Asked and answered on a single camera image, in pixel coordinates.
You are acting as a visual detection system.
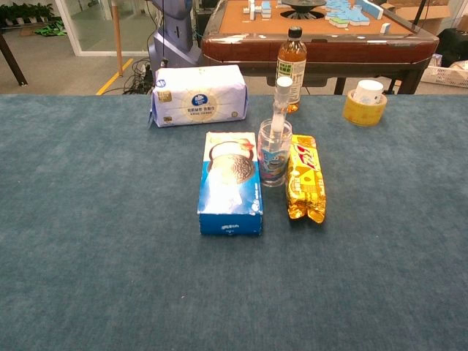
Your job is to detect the white paper cup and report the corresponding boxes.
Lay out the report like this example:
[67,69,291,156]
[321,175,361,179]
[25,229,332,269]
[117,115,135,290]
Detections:
[352,79,385,106]

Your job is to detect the blue table mat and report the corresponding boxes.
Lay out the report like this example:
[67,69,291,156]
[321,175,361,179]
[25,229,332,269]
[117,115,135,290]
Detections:
[0,94,468,351]

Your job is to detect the blue white mahjong tile cluster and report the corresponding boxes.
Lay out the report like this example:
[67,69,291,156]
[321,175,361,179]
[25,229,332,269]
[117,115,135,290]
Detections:
[243,0,273,19]

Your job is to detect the clear white-capped tube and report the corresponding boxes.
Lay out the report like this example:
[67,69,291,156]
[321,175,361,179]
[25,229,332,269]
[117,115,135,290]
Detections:
[269,75,294,146]

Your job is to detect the green cloth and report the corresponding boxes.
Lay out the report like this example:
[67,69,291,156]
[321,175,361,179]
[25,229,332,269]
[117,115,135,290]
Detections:
[34,20,69,37]

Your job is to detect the potted green plants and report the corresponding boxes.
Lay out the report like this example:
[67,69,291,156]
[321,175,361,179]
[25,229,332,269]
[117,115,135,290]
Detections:
[0,2,56,26]

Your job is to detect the white tissue pack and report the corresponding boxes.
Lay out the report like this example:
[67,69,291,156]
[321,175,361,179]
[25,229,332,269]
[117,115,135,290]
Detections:
[148,64,249,129]

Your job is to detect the wooden pole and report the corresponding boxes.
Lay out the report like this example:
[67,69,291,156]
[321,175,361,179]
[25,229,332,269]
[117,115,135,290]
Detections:
[111,0,124,78]

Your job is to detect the blue cookie box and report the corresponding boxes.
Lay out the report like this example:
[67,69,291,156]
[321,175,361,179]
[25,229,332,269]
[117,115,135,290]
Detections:
[197,131,264,237]

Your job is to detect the yellow snack packet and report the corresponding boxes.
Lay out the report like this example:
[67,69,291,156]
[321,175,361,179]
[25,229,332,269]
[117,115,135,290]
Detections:
[284,134,327,224]

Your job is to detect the brown mahjong table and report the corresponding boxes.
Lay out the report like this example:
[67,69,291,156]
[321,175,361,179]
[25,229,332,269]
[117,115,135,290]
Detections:
[200,0,439,96]

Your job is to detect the black mahjong table centre dial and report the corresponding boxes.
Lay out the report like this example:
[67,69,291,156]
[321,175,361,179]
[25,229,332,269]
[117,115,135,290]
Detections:
[281,0,327,19]

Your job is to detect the white plastic basket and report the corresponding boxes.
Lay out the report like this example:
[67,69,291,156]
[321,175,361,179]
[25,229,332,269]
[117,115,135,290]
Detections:
[420,61,468,88]

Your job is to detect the black floor cable tangle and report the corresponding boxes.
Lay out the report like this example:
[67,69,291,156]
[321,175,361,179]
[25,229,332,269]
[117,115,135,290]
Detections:
[123,58,156,95]

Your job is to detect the black bag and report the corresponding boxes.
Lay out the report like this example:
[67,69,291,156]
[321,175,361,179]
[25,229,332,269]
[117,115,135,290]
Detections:
[437,28,468,69]

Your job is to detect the amber tea bottle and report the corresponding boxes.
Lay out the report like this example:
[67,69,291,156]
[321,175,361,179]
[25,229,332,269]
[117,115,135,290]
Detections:
[273,26,308,114]

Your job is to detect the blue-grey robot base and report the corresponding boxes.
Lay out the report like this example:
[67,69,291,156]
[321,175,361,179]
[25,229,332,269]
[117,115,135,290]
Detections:
[148,0,203,72]

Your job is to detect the blue white mahjong tile pile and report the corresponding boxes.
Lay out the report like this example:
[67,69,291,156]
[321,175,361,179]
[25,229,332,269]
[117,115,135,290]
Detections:
[325,0,385,29]

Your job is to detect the clear glass jar cartoon print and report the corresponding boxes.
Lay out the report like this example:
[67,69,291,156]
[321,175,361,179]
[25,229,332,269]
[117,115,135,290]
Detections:
[257,118,293,189]

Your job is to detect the dark table leg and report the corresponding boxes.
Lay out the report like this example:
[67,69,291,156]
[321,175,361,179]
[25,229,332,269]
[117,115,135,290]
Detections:
[0,31,29,87]

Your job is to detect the white glass partition frame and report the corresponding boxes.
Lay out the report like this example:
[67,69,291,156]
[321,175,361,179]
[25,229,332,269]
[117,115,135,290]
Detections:
[54,0,154,58]

